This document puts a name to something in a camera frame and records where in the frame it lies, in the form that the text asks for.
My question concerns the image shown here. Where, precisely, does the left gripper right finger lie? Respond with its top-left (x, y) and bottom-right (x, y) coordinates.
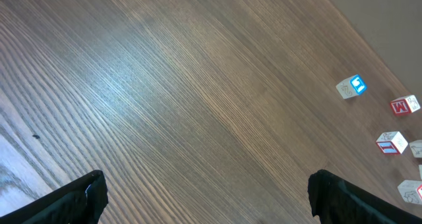
top-left (307, 169), bottom-right (421, 224)

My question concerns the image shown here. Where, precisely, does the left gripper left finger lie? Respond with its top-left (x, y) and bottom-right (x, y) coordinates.
top-left (1, 170), bottom-right (108, 224)

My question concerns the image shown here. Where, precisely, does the red letter block lower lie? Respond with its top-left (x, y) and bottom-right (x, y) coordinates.
top-left (398, 180), bottom-right (421, 205)

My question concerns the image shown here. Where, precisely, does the red sided white block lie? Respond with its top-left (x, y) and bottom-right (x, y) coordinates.
top-left (375, 131), bottom-right (409, 155)

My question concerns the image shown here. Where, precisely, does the green N block top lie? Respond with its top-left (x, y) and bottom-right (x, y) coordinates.
top-left (409, 140), bottom-right (422, 158)

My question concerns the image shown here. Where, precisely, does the blue letter block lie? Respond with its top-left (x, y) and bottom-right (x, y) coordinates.
top-left (336, 74), bottom-right (367, 99)

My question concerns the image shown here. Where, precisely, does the red picture block top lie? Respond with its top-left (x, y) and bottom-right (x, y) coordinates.
top-left (390, 95), bottom-right (421, 116)

